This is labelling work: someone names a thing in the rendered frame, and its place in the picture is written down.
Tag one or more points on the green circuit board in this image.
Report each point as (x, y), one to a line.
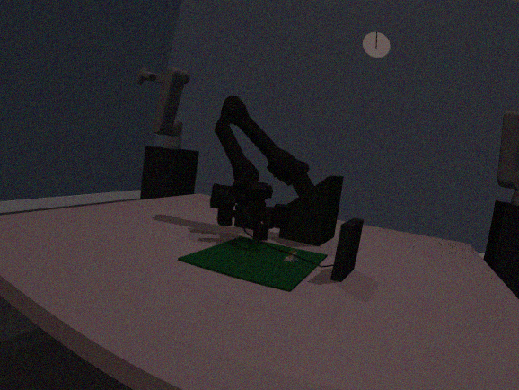
(251, 260)

